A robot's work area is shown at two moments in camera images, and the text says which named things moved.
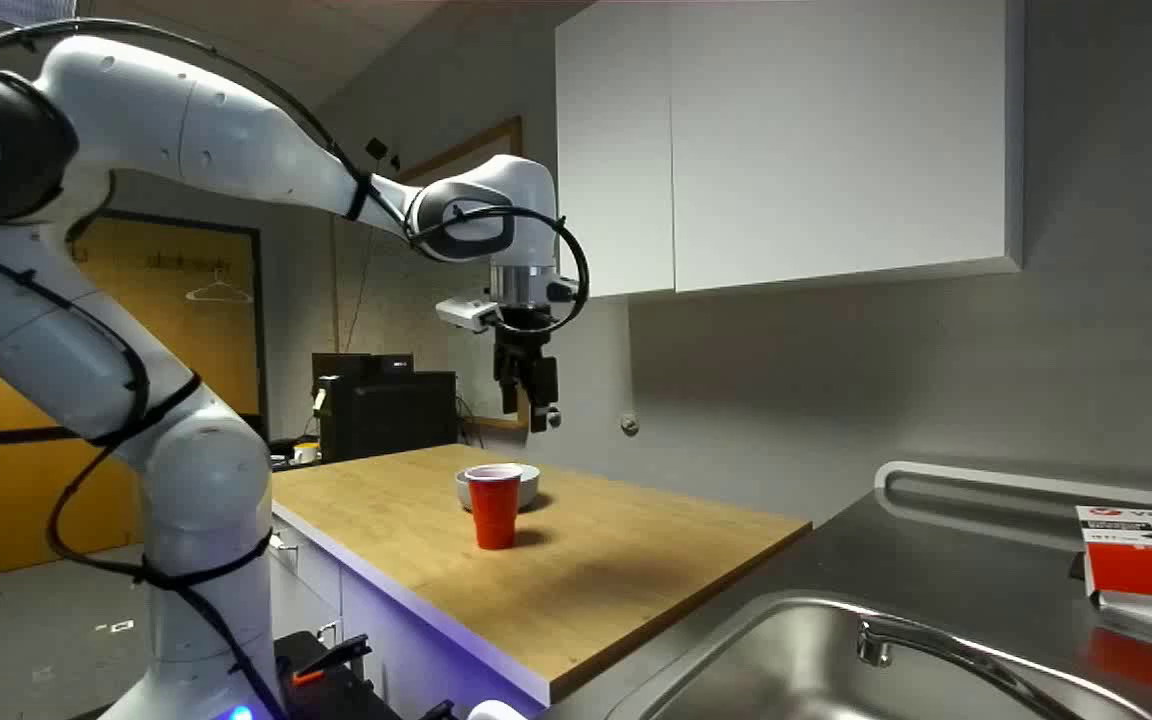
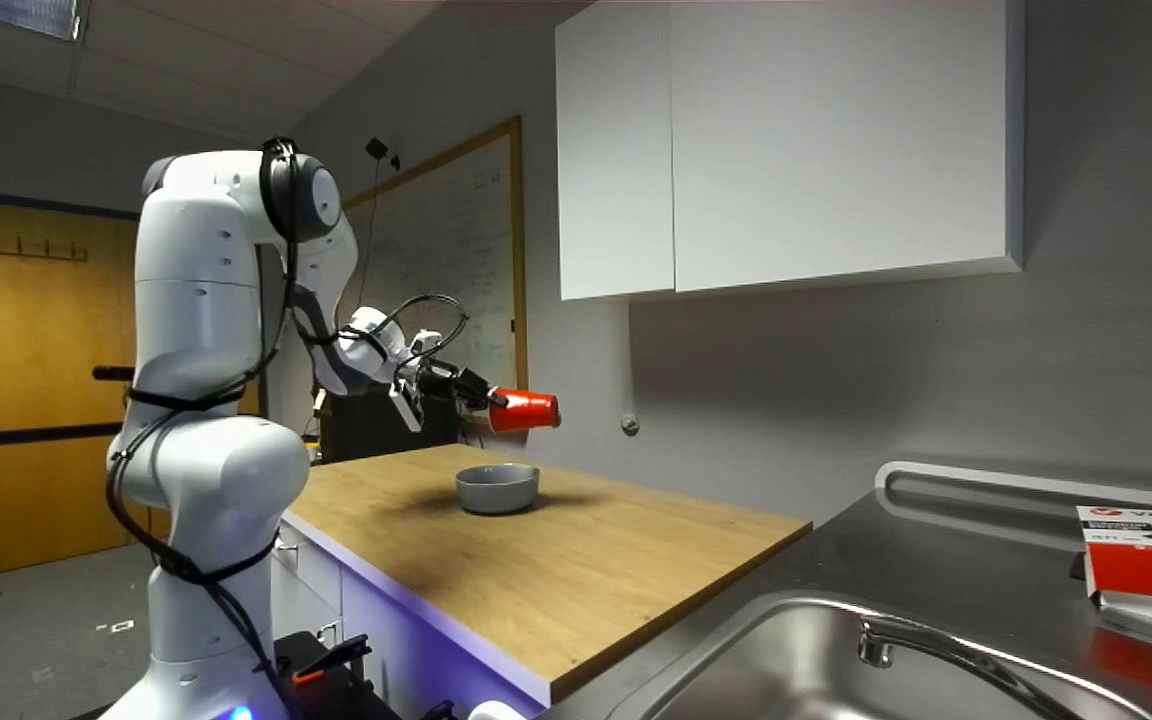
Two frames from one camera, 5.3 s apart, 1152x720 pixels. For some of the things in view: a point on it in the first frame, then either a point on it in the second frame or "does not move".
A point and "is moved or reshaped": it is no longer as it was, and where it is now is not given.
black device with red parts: x=325 y=679 does not move
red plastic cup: x=493 y=503 is moved or reshaped
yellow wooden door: x=81 y=499 does not move
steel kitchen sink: x=809 y=661 does not move
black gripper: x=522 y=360 -> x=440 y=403
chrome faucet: x=879 y=636 does not move
